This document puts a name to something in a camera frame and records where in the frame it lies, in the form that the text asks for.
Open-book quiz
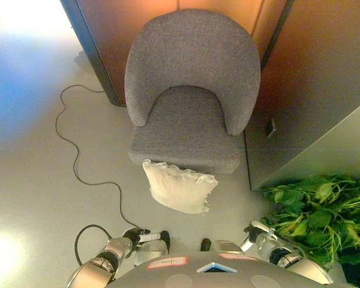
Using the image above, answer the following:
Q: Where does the black left robot foot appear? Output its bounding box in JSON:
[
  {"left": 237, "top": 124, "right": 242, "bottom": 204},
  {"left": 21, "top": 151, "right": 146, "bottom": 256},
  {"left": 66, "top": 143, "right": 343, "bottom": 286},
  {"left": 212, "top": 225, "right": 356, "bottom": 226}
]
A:
[{"left": 160, "top": 230, "right": 171, "bottom": 256}]

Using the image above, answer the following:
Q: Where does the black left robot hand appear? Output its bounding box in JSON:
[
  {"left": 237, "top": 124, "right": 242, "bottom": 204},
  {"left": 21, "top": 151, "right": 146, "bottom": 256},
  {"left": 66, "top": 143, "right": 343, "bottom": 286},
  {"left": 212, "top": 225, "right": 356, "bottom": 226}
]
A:
[{"left": 121, "top": 227, "right": 163, "bottom": 249}]

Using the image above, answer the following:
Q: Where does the grey robot torso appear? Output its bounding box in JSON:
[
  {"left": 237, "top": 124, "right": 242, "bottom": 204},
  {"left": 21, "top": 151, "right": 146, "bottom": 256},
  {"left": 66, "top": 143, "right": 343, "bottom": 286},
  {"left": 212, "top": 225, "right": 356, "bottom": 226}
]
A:
[{"left": 107, "top": 251, "right": 359, "bottom": 288}]

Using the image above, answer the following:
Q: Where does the silver right robot leg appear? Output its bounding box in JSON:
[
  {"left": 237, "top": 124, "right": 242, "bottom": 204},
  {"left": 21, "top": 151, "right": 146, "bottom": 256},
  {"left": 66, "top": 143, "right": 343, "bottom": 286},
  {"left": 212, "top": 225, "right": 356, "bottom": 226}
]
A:
[{"left": 212, "top": 239, "right": 244, "bottom": 256}]

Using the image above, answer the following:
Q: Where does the small red-edged label sticker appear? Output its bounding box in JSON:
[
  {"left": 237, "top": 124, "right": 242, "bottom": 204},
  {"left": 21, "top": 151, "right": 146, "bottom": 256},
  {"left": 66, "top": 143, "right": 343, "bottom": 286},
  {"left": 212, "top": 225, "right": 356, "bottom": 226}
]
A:
[{"left": 218, "top": 252, "right": 259, "bottom": 262}]

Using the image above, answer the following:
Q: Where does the grey fabric armchair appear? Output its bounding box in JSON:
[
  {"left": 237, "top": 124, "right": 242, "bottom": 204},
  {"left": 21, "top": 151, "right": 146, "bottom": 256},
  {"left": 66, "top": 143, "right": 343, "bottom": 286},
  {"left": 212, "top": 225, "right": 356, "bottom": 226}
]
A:
[{"left": 124, "top": 8, "right": 262, "bottom": 175}]

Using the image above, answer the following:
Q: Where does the thick black wrist cable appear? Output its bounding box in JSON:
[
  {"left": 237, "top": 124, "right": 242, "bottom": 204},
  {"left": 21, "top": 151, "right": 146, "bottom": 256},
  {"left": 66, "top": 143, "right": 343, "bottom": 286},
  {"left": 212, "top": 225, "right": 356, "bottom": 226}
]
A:
[{"left": 74, "top": 224, "right": 115, "bottom": 266}]

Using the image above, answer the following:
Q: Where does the dark wall socket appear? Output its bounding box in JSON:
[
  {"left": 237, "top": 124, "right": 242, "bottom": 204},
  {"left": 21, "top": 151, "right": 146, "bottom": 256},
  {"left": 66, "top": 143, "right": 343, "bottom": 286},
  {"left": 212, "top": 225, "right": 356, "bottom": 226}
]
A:
[{"left": 265, "top": 118, "right": 278, "bottom": 139}]

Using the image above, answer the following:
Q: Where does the cream fringed pillow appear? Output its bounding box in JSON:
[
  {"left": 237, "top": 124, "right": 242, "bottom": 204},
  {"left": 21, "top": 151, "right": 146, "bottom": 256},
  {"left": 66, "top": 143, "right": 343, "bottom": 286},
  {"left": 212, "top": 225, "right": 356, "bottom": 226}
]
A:
[{"left": 142, "top": 159, "right": 219, "bottom": 217}]

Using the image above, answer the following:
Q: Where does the green leafy plant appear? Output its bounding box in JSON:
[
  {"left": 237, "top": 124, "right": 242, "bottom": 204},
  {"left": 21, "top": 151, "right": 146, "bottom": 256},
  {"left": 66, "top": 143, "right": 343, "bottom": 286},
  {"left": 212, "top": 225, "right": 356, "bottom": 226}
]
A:
[{"left": 259, "top": 175, "right": 360, "bottom": 271}]

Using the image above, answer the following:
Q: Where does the thin black floor cable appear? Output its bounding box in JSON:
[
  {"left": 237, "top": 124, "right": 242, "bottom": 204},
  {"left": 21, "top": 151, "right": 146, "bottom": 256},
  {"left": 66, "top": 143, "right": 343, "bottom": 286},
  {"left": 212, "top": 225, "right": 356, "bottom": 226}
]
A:
[{"left": 55, "top": 84, "right": 142, "bottom": 230}]

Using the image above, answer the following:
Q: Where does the dark partition frame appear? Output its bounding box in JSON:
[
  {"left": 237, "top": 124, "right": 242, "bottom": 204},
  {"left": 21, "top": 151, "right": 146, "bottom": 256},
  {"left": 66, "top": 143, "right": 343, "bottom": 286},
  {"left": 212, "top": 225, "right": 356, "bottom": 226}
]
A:
[
  {"left": 59, "top": 0, "right": 127, "bottom": 107},
  {"left": 259, "top": 0, "right": 295, "bottom": 73}
]

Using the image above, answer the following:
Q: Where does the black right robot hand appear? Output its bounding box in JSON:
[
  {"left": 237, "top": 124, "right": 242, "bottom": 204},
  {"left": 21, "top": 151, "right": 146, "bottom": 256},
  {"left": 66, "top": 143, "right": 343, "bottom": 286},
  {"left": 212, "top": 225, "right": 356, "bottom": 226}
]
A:
[{"left": 243, "top": 221, "right": 274, "bottom": 241}]

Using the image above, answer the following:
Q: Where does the large red-edged label sticker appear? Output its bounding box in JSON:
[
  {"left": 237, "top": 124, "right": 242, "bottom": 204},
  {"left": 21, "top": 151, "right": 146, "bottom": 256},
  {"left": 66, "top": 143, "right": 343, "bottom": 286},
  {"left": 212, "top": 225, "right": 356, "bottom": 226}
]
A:
[{"left": 146, "top": 255, "right": 189, "bottom": 271}]

